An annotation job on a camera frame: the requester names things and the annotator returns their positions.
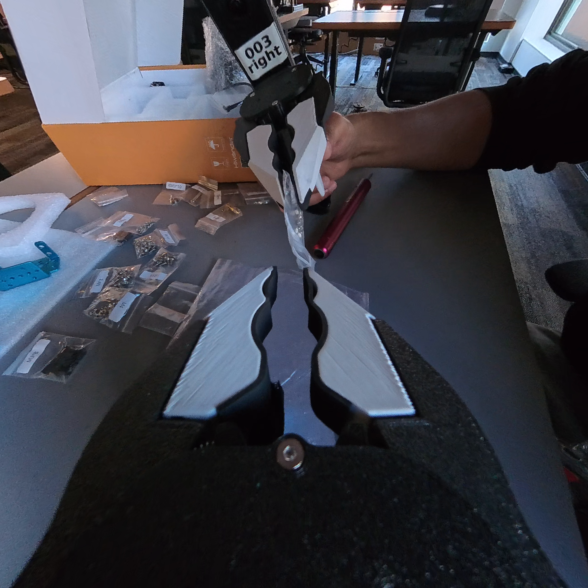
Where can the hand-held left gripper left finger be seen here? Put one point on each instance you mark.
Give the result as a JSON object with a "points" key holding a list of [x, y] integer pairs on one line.
{"points": [[216, 363]]}

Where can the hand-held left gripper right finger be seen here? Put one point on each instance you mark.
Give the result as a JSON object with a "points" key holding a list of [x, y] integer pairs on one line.
{"points": [[363, 363]]}

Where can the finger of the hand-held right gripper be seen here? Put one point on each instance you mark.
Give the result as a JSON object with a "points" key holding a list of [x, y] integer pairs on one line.
{"points": [[305, 124], [262, 156]]}

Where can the large clear plastic bag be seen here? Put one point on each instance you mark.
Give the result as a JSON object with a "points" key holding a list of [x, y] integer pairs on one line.
{"points": [[229, 285]]}

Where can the small clear nut bag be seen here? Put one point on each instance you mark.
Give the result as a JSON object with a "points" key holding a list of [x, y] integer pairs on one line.
{"points": [[296, 229]]}

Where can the red screwdriver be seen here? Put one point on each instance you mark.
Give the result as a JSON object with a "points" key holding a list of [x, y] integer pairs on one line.
{"points": [[344, 218]]}

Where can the person's right forearm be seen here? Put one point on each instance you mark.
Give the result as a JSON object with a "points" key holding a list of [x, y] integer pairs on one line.
{"points": [[436, 133]]}

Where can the grey desk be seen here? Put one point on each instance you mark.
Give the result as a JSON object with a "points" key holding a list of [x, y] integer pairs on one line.
{"points": [[436, 298]]}

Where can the person's right hand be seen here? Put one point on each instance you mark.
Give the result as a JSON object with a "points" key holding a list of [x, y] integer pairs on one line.
{"points": [[344, 147]]}

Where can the bubble wrap bundle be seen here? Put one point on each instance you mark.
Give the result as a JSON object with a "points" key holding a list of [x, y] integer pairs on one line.
{"points": [[220, 59]]}

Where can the orange cardboard box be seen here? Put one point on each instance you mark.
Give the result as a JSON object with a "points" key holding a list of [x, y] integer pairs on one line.
{"points": [[138, 151]]}

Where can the pile of small hardware bags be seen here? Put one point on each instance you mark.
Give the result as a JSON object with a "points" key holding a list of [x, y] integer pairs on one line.
{"points": [[151, 243]]}

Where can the black mesh office chair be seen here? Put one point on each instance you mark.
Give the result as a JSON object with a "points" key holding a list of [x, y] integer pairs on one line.
{"points": [[432, 50]]}

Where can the white foam sheet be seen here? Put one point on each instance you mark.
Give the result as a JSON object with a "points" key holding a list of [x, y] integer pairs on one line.
{"points": [[55, 285]]}

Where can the perforated blue U bracket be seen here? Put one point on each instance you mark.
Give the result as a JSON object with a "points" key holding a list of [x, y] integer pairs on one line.
{"points": [[18, 278]]}

